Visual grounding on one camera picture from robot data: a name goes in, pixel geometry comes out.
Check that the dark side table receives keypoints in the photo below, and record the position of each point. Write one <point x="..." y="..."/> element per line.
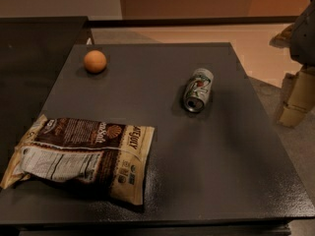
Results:
<point x="32" y="53"/>

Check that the brown cream chip bag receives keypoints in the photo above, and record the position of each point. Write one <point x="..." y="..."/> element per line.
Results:
<point x="111" y="157"/>

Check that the silver green 7up can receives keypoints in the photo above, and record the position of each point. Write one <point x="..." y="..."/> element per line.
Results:
<point x="198" y="90"/>

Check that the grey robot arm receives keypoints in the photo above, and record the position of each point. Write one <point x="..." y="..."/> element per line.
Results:
<point x="302" y="41"/>

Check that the orange ball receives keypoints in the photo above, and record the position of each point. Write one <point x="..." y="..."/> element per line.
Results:
<point x="95" y="61"/>

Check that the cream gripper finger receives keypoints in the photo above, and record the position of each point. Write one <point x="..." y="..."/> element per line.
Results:
<point x="298" y="96"/>

